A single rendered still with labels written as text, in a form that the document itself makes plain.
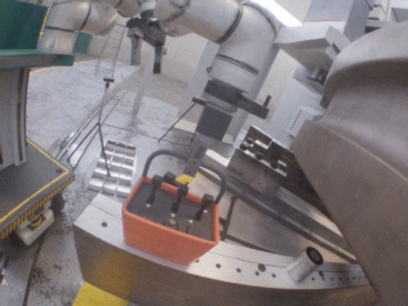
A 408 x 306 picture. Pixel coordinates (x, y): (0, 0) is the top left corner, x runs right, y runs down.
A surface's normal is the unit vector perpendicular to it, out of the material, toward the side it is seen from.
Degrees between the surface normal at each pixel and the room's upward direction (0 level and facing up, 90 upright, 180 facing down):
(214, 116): 90
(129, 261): 90
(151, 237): 97
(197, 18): 133
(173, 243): 97
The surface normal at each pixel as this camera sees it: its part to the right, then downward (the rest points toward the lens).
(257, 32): 0.29, 0.49
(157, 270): -0.06, 0.39
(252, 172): -0.40, 0.22
